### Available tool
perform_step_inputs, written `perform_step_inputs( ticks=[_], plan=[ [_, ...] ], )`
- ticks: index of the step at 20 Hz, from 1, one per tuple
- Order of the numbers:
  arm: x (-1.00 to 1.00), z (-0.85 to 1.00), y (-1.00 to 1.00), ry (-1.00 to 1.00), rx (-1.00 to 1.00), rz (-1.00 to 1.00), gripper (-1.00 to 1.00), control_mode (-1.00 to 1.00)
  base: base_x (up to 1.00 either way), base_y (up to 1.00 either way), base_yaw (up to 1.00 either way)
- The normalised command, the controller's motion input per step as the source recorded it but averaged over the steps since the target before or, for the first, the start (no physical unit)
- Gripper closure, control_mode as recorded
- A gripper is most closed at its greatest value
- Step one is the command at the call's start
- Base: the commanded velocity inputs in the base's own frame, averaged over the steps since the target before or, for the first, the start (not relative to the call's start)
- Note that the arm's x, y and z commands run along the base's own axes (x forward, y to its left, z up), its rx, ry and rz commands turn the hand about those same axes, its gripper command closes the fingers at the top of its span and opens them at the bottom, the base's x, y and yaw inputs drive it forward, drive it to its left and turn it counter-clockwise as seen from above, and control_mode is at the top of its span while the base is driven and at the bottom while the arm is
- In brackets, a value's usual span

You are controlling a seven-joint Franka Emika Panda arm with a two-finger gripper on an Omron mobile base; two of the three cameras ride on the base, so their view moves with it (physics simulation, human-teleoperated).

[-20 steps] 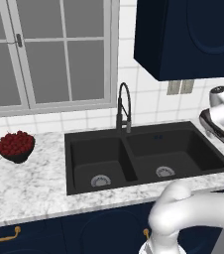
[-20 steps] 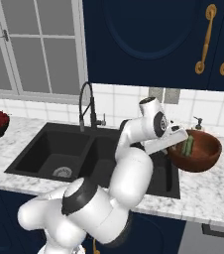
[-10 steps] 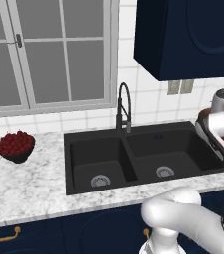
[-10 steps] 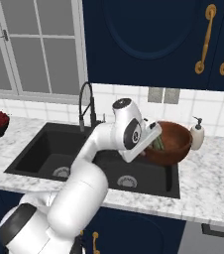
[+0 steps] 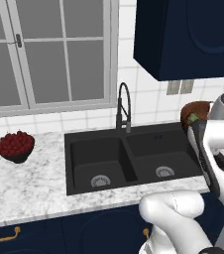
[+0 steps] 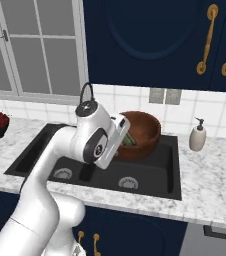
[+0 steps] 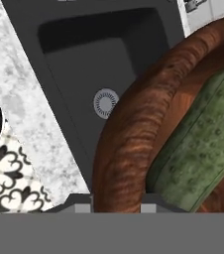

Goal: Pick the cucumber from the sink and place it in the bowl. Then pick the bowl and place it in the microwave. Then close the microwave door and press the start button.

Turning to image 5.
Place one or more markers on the white framed window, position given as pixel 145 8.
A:
pixel 44 53

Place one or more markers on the grey wall outlet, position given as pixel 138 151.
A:
pixel 173 87
pixel 186 86

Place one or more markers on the black double sink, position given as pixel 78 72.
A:
pixel 97 155

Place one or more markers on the navy wall cabinet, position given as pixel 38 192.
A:
pixel 183 36

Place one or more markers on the navy drawer front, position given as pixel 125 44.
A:
pixel 24 236

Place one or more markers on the red berries heap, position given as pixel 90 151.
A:
pixel 15 143

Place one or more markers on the black spring faucet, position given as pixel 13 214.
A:
pixel 119 115

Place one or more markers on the black bowl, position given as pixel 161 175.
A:
pixel 16 157

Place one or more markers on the green vegetable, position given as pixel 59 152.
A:
pixel 193 118

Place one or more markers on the navy cabinet door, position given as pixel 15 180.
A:
pixel 214 215
pixel 107 231

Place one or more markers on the brown wooden bowl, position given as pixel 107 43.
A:
pixel 200 110

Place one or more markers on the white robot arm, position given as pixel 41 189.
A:
pixel 173 211

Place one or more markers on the grey window latch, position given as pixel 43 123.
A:
pixel 19 40

